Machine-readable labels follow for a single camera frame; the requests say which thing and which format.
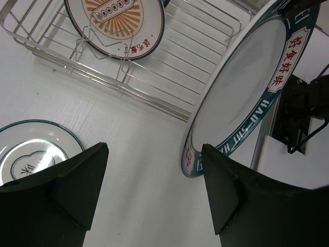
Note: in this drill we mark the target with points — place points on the white plate orange sunburst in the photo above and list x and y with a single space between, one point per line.
129 30

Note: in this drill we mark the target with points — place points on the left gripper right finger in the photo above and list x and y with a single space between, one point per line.
251 209

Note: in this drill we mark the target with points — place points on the silver wire dish rack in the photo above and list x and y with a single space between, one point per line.
196 36

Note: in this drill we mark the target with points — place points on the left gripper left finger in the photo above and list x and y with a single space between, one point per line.
56 206

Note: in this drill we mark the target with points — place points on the white plate with flower outline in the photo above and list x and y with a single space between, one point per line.
32 145

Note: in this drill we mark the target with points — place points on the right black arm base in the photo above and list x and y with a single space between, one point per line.
302 112

